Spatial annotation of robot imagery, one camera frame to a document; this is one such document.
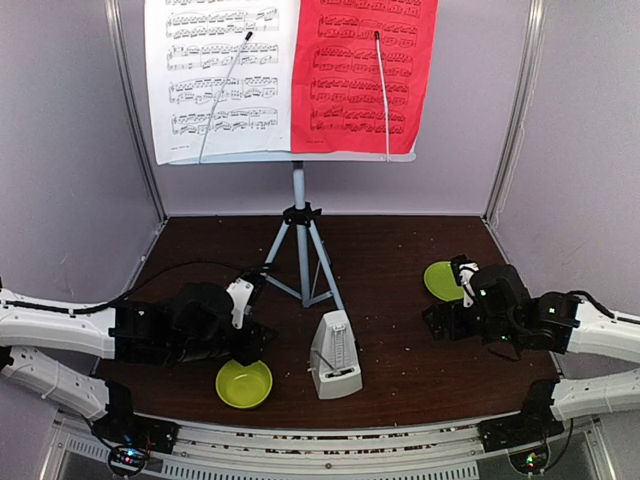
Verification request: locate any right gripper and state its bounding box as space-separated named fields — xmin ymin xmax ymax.
xmin=422 ymin=299 xmax=521 ymax=347

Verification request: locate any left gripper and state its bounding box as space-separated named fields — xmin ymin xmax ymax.
xmin=170 ymin=314 xmax=278 ymax=366

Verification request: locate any white metronome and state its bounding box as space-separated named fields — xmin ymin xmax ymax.
xmin=309 ymin=310 xmax=363 ymax=400

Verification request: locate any light blue music stand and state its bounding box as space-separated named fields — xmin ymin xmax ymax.
xmin=159 ymin=29 xmax=419 ymax=326

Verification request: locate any red paper sheet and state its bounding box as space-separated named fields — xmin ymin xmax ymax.
xmin=291 ymin=0 xmax=438 ymax=158

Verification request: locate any white sheet music page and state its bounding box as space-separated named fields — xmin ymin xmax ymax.
xmin=144 ymin=0 xmax=301 ymax=165

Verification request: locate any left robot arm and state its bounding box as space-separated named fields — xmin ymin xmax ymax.
xmin=1 ymin=277 xmax=275 ymax=444

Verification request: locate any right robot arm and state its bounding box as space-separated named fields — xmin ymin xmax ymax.
xmin=422 ymin=255 xmax=639 ymax=442

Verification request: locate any green plate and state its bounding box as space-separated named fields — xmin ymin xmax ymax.
xmin=423 ymin=261 xmax=467 ymax=302

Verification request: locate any green bowl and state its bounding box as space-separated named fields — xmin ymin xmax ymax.
xmin=215 ymin=360 xmax=273 ymax=410

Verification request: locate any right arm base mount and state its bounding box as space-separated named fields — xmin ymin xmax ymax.
xmin=477 ymin=380 xmax=567 ymax=477

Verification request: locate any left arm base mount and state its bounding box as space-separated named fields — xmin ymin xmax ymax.
xmin=85 ymin=381 xmax=180 ymax=479

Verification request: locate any front aluminium rail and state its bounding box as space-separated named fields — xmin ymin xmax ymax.
xmin=49 ymin=392 xmax=601 ymax=480

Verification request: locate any left aluminium frame post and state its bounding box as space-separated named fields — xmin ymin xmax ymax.
xmin=104 ymin=0 xmax=168 ymax=223

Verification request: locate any aluminium frame post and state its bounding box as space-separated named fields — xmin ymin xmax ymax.
xmin=484 ymin=0 xmax=547 ymax=228
xmin=104 ymin=0 xmax=168 ymax=223

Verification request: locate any right aluminium frame post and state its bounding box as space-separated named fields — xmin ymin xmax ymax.
xmin=484 ymin=0 xmax=547 ymax=228

